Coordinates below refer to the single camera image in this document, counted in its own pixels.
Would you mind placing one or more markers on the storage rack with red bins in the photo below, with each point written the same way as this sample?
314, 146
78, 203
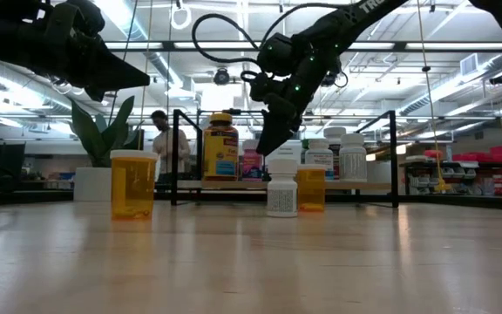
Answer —
501, 152

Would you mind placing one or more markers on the green leafy plant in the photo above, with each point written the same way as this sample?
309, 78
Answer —
103, 135

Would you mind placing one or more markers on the small amber vial white cap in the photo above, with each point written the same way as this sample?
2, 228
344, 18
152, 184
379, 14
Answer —
312, 187

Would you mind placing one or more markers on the small white barcode bottle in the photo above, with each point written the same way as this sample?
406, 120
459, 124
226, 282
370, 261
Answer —
282, 192

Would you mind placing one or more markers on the green cap medicine bottle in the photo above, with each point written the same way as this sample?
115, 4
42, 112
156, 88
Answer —
304, 144

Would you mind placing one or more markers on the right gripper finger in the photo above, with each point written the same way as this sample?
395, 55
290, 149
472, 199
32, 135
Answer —
277, 131

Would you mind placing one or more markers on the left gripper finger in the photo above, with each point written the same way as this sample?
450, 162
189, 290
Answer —
111, 70

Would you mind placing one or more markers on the brown fish oil bottle yellow cap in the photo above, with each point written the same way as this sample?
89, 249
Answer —
220, 152

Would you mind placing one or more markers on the white plant pot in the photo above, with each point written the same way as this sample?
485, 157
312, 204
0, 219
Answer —
90, 185

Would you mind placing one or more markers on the person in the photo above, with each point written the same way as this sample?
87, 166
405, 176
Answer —
183, 150

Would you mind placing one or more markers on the large amber vial white cap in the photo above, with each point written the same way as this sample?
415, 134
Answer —
133, 187

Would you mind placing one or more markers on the white aspirin bottle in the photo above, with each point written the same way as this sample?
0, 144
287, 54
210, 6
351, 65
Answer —
353, 161

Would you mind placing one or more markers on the pink Pepto bottle white cap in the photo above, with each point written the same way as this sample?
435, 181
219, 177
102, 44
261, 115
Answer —
252, 163

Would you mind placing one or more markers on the black overhead camera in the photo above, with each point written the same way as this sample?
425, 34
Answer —
221, 77

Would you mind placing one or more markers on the black ceiling spotlight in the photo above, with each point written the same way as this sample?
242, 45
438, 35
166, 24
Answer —
334, 79

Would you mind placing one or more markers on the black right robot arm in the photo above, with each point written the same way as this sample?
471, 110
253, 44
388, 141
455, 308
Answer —
364, 11

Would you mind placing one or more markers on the white bottle blue label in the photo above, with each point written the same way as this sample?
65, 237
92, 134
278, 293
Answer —
319, 152

